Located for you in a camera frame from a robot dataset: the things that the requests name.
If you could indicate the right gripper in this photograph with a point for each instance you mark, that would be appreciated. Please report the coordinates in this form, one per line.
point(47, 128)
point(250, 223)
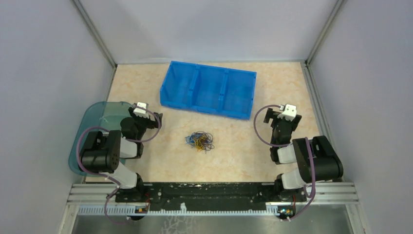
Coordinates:
point(272, 114)

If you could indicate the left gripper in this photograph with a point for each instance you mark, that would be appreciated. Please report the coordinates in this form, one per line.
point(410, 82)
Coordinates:
point(152, 123)

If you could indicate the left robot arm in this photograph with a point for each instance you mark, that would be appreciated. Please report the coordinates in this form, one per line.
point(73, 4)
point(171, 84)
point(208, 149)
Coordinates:
point(103, 151)

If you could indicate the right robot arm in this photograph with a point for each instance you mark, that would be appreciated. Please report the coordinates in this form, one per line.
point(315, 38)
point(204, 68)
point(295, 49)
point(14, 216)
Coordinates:
point(315, 158)

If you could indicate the blue three-compartment bin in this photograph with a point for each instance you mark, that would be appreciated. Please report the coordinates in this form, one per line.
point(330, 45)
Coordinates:
point(209, 89)

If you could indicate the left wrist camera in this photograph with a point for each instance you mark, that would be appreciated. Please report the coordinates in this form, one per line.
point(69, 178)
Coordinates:
point(141, 109)

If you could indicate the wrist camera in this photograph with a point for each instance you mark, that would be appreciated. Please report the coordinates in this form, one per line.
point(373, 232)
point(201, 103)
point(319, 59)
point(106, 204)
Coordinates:
point(141, 109)
point(288, 112)

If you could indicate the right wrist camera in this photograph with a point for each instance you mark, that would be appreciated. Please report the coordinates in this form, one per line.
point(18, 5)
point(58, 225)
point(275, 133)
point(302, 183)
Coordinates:
point(288, 112)

